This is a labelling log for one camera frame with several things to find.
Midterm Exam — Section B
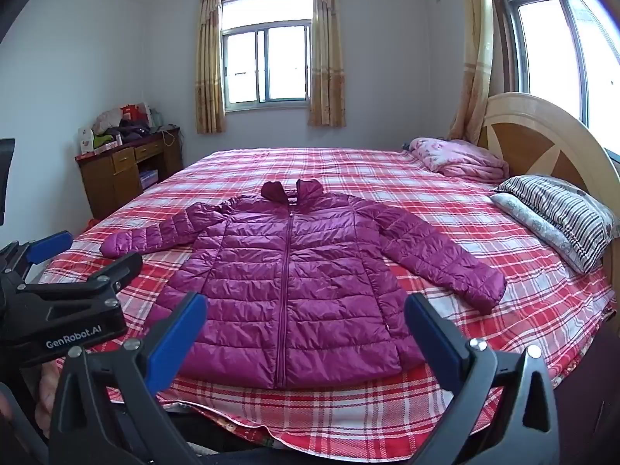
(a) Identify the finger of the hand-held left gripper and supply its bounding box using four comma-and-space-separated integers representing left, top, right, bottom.
0, 230, 74, 282
18, 251, 143, 308

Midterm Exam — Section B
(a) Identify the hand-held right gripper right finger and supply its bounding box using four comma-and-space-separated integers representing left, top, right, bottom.
404, 293, 561, 465

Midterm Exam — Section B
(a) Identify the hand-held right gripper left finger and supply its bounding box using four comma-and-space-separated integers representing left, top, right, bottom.
48, 292, 209, 465

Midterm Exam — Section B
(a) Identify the magenta puffer jacket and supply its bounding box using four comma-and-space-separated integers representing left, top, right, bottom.
100, 179, 508, 390

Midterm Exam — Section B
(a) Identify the pile of dark clothes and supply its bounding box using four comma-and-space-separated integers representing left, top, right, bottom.
104, 120, 152, 146

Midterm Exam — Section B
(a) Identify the black monitor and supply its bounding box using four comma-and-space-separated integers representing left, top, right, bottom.
0, 138, 16, 226

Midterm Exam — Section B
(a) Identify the wooden desk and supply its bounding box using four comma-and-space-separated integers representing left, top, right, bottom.
74, 126, 184, 220

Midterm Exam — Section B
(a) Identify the bed with red plaid sheet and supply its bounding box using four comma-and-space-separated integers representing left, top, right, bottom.
38, 148, 617, 452

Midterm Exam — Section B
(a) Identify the grey floral pillow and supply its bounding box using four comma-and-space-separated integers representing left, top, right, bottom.
490, 192, 589, 274

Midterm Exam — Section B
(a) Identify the pink folded quilt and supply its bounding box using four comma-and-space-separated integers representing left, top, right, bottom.
408, 136, 510, 178

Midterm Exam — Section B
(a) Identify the striped pillow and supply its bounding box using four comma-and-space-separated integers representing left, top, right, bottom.
495, 174, 620, 272

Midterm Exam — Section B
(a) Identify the wooden headboard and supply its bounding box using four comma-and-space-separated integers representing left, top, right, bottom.
477, 92, 620, 272

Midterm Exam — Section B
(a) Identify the beige patterned curtain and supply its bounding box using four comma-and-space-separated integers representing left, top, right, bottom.
309, 0, 348, 129
195, 0, 226, 135
448, 0, 495, 143

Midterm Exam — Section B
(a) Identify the large side window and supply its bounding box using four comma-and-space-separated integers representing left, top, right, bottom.
496, 0, 620, 156

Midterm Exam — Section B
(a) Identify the window with grey frame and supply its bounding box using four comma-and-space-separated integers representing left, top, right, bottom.
220, 0, 313, 106

